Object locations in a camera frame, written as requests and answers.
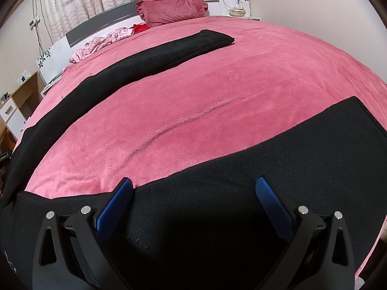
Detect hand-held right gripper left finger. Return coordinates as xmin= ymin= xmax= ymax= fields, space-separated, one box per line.
xmin=32 ymin=178 xmax=134 ymax=290

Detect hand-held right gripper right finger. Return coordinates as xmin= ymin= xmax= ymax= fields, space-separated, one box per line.
xmin=255 ymin=177 xmax=356 ymax=290

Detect black pants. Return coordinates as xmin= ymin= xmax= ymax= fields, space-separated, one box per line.
xmin=0 ymin=29 xmax=387 ymax=290

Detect pink fleece bed blanket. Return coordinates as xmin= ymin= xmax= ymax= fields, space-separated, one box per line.
xmin=22 ymin=15 xmax=387 ymax=281

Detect white bedside table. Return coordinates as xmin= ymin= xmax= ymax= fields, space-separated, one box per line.
xmin=40 ymin=68 xmax=66 ymax=97
xmin=228 ymin=14 xmax=261 ymax=22

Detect white drawer cabinet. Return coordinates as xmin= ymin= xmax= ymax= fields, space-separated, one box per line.
xmin=0 ymin=95 xmax=28 ymax=133

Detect wooden desk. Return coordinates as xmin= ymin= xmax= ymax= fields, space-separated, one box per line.
xmin=12 ymin=72 xmax=46 ymax=120

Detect pink floral cloth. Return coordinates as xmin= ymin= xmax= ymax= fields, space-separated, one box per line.
xmin=69 ymin=27 xmax=135 ymax=64

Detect grey and white headboard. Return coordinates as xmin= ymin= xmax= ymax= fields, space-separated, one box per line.
xmin=36 ymin=0 xmax=251 ymax=77

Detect dark pink ruffled pillow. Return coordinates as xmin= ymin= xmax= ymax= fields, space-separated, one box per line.
xmin=135 ymin=0 xmax=209 ymax=28

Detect black hanging cable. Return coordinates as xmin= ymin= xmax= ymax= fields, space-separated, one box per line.
xmin=33 ymin=0 xmax=46 ymax=52

